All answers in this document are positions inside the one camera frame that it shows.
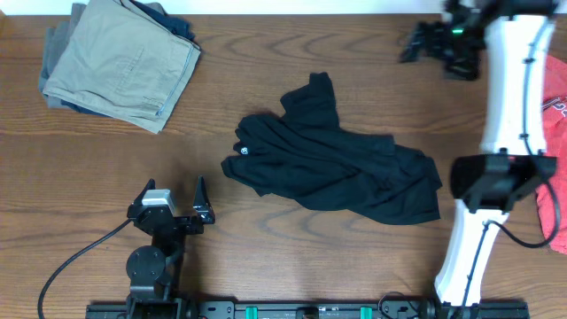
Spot left black cable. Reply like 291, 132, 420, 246
37, 217, 134, 319

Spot black t-shirt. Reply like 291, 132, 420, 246
221, 73, 442, 225

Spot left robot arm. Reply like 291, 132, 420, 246
126, 176, 215, 318

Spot khaki folded trousers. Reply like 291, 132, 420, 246
43, 0, 200, 134

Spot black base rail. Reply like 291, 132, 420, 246
85, 298, 531, 319

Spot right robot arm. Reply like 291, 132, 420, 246
400, 0, 560, 318

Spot red printed t-shirt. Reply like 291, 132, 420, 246
542, 56, 566, 254

